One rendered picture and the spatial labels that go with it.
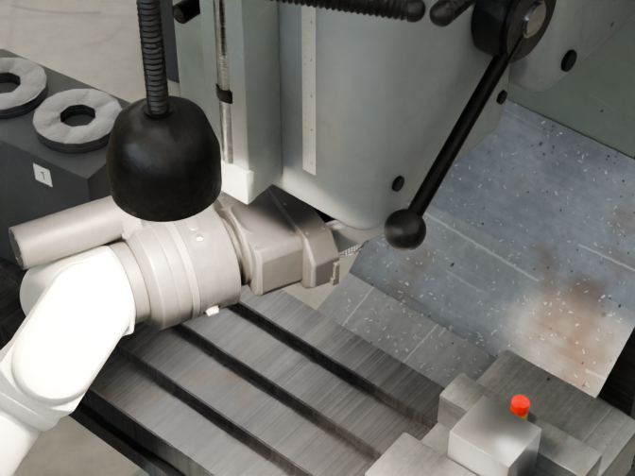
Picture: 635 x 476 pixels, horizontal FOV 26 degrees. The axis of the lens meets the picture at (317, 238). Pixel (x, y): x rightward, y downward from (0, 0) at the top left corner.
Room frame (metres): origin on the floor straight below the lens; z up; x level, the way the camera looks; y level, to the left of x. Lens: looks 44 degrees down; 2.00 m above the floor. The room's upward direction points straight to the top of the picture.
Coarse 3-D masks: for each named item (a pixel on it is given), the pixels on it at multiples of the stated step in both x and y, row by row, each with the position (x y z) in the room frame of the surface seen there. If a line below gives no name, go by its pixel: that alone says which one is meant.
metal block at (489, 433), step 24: (480, 408) 0.76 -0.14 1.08; (504, 408) 0.76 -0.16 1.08; (456, 432) 0.73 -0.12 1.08; (480, 432) 0.73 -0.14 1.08; (504, 432) 0.73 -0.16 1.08; (528, 432) 0.73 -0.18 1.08; (456, 456) 0.73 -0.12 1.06; (480, 456) 0.71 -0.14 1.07; (504, 456) 0.71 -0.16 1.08; (528, 456) 0.72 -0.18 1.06
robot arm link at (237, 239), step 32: (224, 192) 0.84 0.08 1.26; (192, 224) 0.78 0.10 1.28; (224, 224) 0.79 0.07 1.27; (256, 224) 0.80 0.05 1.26; (288, 224) 0.80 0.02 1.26; (320, 224) 0.80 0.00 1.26; (192, 256) 0.75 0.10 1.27; (224, 256) 0.76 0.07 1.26; (256, 256) 0.77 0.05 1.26; (288, 256) 0.77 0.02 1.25; (320, 256) 0.77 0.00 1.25; (192, 288) 0.74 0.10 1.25; (224, 288) 0.75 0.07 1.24; (256, 288) 0.77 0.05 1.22
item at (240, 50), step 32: (224, 0) 0.74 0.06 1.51; (256, 0) 0.74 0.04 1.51; (224, 32) 0.74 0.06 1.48; (256, 32) 0.74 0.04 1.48; (224, 64) 0.74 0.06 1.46; (256, 64) 0.74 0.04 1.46; (224, 96) 0.74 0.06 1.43; (256, 96) 0.74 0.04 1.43; (224, 128) 0.74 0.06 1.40; (256, 128) 0.74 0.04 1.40; (224, 160) 0.75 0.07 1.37; (256, 160) 0.74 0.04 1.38; (256, 192) 0.74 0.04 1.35
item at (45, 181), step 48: (0, 96) 1.12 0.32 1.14; (48, 96) 1.14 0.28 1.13; (96, 96) 1.12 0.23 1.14; (0, 144) 1.07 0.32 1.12; (48, 144) 1.05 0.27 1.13; (96, 144) 1.05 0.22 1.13; (0, 192) 1.08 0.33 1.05; (48, 192) 1.04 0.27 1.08; (96, 192) 1.01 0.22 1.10; (0, 240) 1.08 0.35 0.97
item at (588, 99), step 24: (600, 48) 1.11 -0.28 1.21; (624, 48) 1.09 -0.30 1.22; (576, 72) 1.12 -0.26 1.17; (600, 72) 1.11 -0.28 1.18; (624, 72) 1.09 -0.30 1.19; (528, 96) 1.16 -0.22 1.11; (552, 96) 1.14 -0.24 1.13; (576, 96) 1.12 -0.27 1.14; (600, 96) 1.10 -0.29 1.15; (624, 96) 1.09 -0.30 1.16; (576, 120) 1.12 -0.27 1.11; (600, 120) 1.10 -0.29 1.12; (624, 120) 1.08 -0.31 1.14; (624, 144) 1.08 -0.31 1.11; (624, 360) 1.04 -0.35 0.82; (624, 384) 1.04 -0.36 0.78; (624, 408) 1.03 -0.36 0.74
